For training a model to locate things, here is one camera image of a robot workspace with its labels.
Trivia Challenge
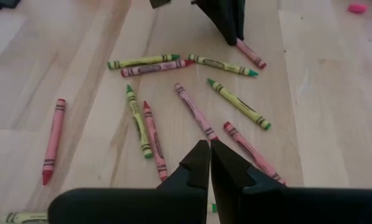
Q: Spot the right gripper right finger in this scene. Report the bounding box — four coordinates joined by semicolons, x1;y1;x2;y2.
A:
210;139;372;224

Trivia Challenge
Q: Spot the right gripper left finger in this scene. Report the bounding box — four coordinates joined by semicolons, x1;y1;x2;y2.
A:
47;139;211;224

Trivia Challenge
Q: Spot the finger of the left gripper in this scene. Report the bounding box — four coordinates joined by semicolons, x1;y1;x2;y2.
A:
190;0;246;47
149;0;172;9

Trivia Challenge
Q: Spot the red crayon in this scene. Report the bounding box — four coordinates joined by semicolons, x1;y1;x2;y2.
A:
235;38;267;70
42;98;67;186
223;121;287;186
142;100;169;182
174;82;220;142
120;59;195;78

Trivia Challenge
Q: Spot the pink pencil cap eraser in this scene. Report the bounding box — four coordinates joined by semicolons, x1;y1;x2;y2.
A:
346;2;368;14

